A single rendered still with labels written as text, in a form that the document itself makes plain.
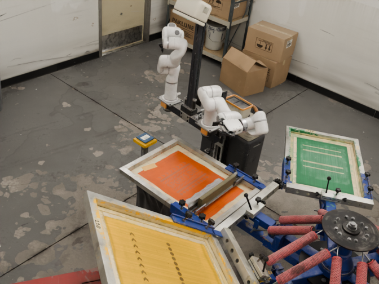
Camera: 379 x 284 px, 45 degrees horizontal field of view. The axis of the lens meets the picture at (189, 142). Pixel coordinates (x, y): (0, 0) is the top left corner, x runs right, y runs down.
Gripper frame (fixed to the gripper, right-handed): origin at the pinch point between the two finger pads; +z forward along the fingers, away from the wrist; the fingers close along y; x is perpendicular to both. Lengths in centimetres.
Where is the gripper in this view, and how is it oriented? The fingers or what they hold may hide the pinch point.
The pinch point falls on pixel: (217, 129)
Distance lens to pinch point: 266.8
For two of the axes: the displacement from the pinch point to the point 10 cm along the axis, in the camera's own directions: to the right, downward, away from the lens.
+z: -9.1, 1.6, -3.9
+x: 1.5, -7.3, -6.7
